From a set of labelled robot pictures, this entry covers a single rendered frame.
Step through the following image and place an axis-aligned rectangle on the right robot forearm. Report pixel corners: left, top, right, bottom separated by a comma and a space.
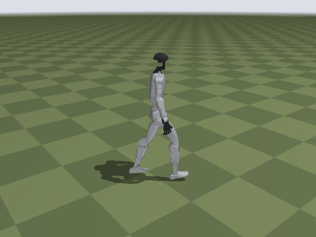
157, 98, 168, 123

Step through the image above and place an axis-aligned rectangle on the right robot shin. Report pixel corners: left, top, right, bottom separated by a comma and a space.
170, 145, 180, 175

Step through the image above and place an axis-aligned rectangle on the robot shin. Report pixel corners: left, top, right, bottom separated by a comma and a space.
133, 144, 149, 169
170, 145, 180, 175

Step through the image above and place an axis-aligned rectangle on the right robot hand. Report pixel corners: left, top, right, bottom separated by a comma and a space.
161, 119, 173, 135

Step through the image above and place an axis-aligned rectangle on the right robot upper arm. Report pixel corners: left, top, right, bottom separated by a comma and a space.
155, 76, 163, 104

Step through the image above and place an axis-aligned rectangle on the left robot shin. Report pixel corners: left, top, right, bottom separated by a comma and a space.
133, 144, 149, 169

